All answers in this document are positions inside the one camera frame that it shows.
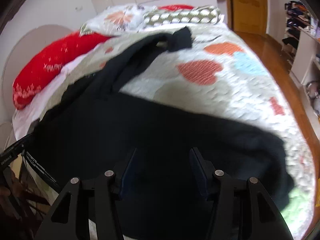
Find white tv shelf unit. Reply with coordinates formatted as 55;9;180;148
289;29;319;123

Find shoe rack with clutter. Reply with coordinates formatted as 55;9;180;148
281;1;312;65

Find red long pillow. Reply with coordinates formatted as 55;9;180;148
12;31;110;110

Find wooden door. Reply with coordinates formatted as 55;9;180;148
232;0;267;36

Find white floral pillow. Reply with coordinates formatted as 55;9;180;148
80;4;157;36

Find green white spotted bolster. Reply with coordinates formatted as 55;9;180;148
144;5;224;27

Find round beige headboard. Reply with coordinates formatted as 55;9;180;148
1;24;72;120

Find heart pattern quilted bedspread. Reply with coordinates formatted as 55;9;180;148
12;24;316;239

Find black pants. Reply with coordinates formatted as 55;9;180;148
27;28;293;239

